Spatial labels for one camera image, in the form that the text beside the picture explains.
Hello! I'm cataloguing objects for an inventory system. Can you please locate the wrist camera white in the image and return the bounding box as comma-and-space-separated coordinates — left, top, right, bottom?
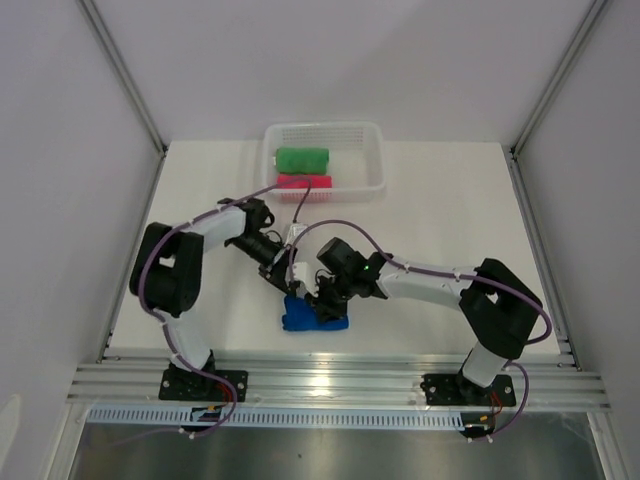
284, 222, 308, 245
291, 262, 317, 298

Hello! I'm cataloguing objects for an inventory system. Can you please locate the green towel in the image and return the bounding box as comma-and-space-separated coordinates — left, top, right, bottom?
275, 147, 330, 175

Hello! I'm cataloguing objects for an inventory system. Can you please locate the pink towel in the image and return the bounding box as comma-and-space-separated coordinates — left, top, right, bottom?
276, 174, 333, 190

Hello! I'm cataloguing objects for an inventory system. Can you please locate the right aluminium frame post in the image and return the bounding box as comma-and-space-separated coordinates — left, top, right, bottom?
509, 0, 613, 160

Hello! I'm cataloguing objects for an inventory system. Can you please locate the white plastic basket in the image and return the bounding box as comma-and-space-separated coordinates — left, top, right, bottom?
258, 121, 386, 203

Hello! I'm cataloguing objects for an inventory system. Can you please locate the blue towel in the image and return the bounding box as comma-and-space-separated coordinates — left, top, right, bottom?
281, 295, 349, 332

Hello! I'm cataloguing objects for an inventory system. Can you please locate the aluminium mounting rail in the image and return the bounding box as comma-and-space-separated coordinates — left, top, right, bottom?
67, 349, 611, 412

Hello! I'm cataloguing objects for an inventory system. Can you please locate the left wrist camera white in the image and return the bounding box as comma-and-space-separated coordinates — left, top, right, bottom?
284, 222, 308, 245

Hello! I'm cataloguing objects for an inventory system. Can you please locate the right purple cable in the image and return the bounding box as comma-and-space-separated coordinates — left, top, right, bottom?
285, 219, 554, 441

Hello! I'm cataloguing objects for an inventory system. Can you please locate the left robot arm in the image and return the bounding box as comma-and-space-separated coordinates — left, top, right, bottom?
129, 198, 291, 401

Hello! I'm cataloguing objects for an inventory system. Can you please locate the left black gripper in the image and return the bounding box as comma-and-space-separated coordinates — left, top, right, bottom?
227, 232, 297, 298

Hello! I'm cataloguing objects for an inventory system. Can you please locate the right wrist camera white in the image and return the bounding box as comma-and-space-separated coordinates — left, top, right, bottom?
291, 262, 317, 298

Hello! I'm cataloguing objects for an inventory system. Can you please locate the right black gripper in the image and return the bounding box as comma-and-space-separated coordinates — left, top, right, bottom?
305, 272, 356, 323

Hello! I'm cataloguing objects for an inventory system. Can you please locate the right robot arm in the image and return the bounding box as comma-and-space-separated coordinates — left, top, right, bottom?
305, 238, 542, 404

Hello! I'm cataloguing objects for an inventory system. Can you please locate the left aluminium frame post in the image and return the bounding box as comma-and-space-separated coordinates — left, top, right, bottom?
75, 0, 168, 157

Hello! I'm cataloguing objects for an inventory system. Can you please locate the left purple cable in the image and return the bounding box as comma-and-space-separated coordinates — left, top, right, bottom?
137, 174, 314, 444

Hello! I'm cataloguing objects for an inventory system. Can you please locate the aluminium frame post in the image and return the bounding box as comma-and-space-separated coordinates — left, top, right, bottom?
75, 0, 168, 157
509, 0, 613, 160

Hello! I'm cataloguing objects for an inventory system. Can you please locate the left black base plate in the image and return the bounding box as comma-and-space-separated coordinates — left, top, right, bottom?
158, 364, 249, 403

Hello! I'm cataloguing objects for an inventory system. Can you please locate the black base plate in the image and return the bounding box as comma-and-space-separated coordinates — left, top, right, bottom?
420, 373, 517, 407
158, 364, 249, 403

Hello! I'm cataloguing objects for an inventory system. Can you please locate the slotted cable duct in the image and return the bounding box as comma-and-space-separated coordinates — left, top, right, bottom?
87, 404, 464, 431

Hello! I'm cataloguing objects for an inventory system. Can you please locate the purple cable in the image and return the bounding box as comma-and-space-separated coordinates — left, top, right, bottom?
285, 219, 554, 441
137, 174, 314, 444

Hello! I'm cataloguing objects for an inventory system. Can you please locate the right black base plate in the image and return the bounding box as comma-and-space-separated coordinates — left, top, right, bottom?
420, 373, 517, 407

